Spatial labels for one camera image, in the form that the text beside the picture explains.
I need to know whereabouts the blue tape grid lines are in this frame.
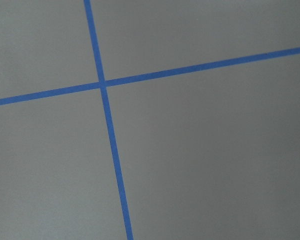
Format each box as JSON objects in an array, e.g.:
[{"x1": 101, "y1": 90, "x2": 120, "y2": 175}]
[{"x1": 0, "y1": 0, "x2": 300, "y2": 240}]

